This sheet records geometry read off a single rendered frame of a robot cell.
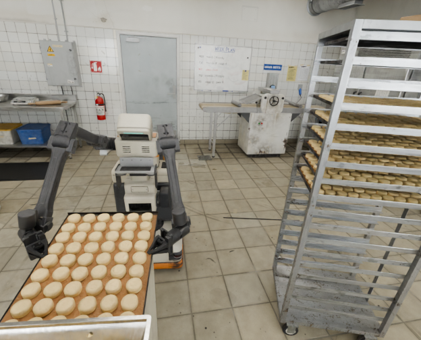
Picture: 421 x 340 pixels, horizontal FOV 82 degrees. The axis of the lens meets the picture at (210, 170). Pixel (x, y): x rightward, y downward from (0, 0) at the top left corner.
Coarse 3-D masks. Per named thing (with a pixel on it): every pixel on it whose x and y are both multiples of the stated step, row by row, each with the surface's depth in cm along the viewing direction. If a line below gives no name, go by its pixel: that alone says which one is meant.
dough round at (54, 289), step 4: (52, 284) 77; (56, 284) 77; (60, 284) 77; (48, 288) 76; (52, 288) 76; (56, 288) 76; (60, 288) 76; (44, 292) 75; (48, 292) 75; (52, 292) 75; (56, 292) 75; (60, 292) 76; (48, 296) 74; (52, 296) 74; (56, 296) 75
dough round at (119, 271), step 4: (120, 264) 85; (112, 268) 83; (116, 268) 83; (120, 268) 84; (124, 268) 84; (112, 272) 82; (116, 272) 82; (120, 272) 82; (124, 272) 83; (112, 276) 82; (116, 276) 81; (120, 276) 82
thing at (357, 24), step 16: (352, 32) 91; (352, 48) 93; (352, 64) 95; (336, 96) 101; (336, 112) 103; (320, 160) 112; (320, 176) 115; (304, 224) 127; (304, 240) 130; (288, 288) 146; (288, 304) 151
